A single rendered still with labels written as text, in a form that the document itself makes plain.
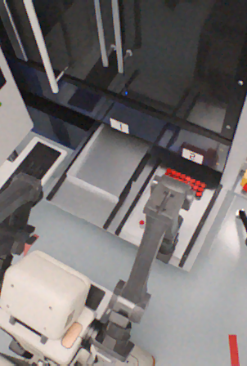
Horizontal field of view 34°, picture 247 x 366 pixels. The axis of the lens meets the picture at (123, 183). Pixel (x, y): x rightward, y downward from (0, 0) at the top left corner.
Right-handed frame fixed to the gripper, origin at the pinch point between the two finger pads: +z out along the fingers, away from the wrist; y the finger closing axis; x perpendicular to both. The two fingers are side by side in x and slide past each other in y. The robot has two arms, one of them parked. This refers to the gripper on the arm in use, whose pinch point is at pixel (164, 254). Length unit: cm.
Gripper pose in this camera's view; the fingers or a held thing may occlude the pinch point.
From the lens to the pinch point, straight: 162.4
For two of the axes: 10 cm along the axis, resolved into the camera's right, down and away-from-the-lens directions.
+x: -8.7, -4.0, 2.8
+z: 0.8, 4.6, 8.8
